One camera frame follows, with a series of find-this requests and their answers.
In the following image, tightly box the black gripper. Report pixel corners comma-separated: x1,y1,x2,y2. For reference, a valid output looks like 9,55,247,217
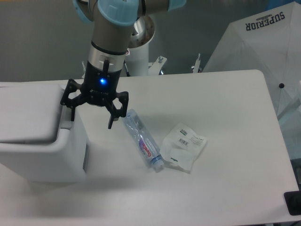
60,60,129,129

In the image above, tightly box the white trash can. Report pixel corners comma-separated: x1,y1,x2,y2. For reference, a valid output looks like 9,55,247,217
0,81,91,184

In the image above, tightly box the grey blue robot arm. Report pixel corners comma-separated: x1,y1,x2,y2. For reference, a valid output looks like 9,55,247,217
61,0,186,128

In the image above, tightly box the clear plastic water bottle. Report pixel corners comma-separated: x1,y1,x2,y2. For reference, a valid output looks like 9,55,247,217
123,109,164,172

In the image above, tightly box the clear plastic packaging bag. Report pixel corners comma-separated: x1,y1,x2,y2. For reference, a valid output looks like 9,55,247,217
160,123,207,171

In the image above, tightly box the white superior umbrella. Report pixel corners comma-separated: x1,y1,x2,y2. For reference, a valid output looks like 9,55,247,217
203,2,301,116

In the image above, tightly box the black device at edge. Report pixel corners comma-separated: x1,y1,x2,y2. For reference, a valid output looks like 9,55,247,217
284,191,301,216

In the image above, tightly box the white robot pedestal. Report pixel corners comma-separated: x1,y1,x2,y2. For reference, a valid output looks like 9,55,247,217
81,16,168,80

